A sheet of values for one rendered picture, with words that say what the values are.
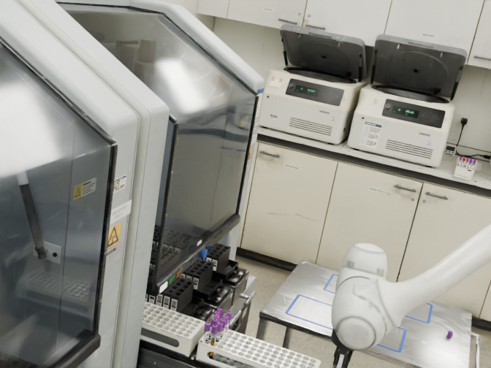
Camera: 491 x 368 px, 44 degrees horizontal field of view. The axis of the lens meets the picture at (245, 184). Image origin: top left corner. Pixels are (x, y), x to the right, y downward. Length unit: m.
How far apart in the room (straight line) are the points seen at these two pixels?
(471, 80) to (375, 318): 3.15
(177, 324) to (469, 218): 2.43
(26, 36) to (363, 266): 0.83
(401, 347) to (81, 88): 1.15
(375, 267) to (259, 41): 3.23
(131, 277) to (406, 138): 2.51
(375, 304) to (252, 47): 3.39
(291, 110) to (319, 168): 0.39
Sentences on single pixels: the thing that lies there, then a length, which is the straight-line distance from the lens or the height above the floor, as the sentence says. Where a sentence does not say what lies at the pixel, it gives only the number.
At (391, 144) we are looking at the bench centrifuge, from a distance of 3.67.
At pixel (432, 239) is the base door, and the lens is 3.79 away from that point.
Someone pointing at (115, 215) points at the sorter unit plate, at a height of 1.24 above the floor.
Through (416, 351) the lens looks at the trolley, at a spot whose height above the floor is 0.82.
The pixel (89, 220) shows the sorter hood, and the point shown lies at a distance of 1.14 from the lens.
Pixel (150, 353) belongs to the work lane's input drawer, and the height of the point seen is 0.80.
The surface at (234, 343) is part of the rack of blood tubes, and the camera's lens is 1.59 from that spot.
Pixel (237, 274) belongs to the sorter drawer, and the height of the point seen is 0.82.
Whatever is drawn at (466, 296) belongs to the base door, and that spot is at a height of 0.20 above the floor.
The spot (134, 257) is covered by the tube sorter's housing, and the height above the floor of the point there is 1.10.
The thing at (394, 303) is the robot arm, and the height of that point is 1.18.
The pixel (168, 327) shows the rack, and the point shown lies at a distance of 1.60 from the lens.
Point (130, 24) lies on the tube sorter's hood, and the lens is 1.75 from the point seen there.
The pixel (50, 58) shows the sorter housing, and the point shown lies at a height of 1.52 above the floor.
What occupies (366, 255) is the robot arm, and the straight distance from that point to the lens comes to 1.36.
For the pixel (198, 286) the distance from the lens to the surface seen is 1.85.
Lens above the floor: 1.71
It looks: 18 degrees down
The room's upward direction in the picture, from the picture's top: 10 degrees clockwise
